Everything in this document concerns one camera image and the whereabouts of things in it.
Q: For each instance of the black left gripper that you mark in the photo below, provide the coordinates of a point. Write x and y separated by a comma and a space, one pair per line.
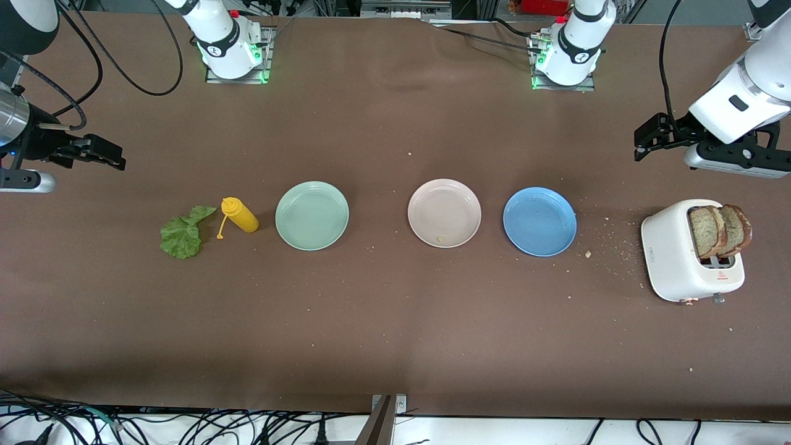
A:
678, 131

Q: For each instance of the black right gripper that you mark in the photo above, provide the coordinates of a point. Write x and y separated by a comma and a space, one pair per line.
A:
38, 141

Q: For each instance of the brown bread slice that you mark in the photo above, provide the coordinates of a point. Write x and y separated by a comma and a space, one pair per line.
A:
704, 232
738, 228

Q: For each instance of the green lettuce leaf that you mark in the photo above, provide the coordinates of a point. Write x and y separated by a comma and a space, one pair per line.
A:
180, 238

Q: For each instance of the yellow mustard squeeze bottle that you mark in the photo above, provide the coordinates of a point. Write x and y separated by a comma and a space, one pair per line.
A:
244, 217

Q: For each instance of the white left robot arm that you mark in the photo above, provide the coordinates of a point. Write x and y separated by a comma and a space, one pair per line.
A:
578, 43

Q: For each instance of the blue plate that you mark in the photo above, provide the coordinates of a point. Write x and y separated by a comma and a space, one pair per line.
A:
539, 222

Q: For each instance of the light green plate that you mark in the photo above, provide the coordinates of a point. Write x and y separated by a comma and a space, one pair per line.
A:
312, 216

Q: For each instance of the beige plate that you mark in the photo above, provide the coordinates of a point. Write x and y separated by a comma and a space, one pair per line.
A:
445, 213

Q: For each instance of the white toaster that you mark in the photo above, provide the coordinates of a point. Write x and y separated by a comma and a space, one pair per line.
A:
670, 259

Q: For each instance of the red background object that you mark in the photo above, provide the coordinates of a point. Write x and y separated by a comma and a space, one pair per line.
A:
544, 6

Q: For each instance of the black power plug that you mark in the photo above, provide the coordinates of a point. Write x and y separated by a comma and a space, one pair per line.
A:
321, 436

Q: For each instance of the dark grey metal beam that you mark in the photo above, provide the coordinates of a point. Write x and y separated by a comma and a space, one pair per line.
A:
378, 426

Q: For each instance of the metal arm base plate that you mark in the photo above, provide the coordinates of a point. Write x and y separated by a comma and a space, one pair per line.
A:
587, 88
266, 68

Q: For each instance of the aluminium frame profile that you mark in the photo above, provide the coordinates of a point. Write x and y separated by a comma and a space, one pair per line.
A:
752, 32

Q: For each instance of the grey metal background frame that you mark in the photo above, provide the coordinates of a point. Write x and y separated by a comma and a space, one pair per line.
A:
405, 9

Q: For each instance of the silver metal bracket plate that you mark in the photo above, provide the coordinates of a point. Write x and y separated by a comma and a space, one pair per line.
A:
400, 405

